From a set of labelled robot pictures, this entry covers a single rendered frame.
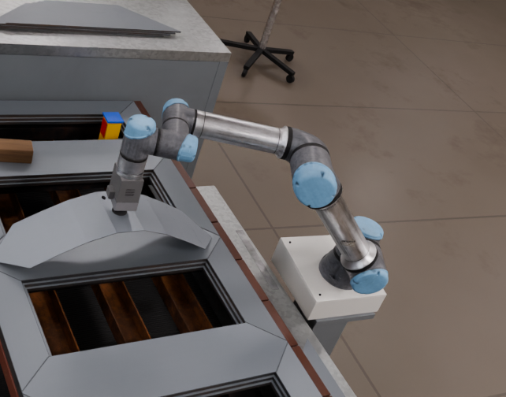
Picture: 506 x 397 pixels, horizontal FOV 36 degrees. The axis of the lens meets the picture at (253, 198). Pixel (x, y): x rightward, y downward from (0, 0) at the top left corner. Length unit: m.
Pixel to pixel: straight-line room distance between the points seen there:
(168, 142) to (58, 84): 0.94
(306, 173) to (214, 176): 2.19
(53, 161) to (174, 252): 0.53
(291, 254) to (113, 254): 0.64
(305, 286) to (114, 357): 0.79
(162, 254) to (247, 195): 1.91
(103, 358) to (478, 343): 2.39
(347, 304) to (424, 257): 1.79
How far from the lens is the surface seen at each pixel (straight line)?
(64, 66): 2.89
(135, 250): 2.33
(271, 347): 2.19
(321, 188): 2.13
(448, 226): 4.73
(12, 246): 2.22
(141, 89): 3.05
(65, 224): 2.21
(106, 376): 1.99
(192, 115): 2.18
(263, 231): 4.01
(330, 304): 2.57
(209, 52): 3.08
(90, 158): 2.65
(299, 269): 2.59
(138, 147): 2.06
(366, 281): 2.40
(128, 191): 2.14
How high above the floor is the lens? 2.35
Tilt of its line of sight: 34 degrees down
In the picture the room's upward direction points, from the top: 21 degrees clockwise
